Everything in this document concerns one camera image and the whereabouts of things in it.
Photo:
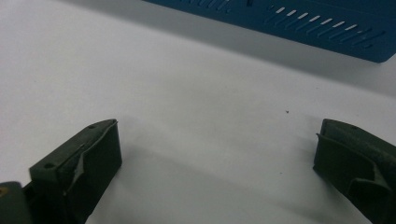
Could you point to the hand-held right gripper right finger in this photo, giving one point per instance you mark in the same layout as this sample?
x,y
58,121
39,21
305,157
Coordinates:
x,y
351,161

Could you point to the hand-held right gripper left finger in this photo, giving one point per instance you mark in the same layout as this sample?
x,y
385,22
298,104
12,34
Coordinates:
x,y
77,174

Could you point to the blue file rack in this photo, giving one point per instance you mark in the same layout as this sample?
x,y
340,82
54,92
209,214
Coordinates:
x,y
311,28

